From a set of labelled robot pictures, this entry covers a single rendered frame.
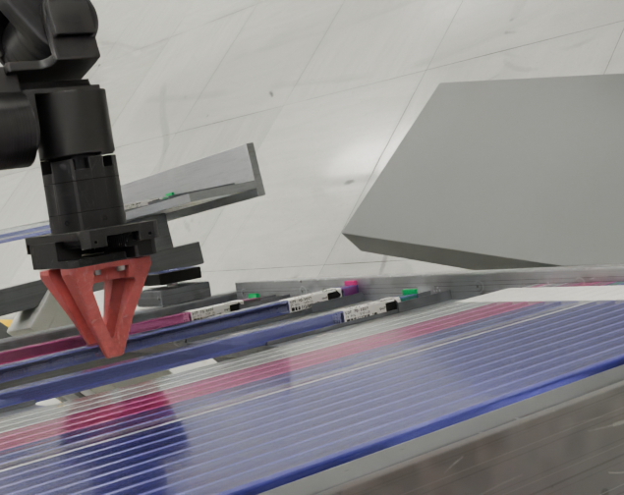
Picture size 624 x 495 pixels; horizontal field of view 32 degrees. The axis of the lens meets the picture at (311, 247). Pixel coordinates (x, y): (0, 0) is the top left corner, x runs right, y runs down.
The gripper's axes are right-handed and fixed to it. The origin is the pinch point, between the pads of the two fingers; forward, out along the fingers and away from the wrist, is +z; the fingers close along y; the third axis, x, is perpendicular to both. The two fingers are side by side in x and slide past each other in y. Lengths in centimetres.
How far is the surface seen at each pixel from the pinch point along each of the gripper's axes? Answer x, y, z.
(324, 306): 20.6, 1.4, 0.8
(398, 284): 25.3, 6.2, -0.3
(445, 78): 157, -111, -29
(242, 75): 175, -218, -47
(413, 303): 20.9, 12.4, 0.6
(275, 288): 25.3, -11.8, -0.1
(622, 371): -1.3, 48.1, -0.7
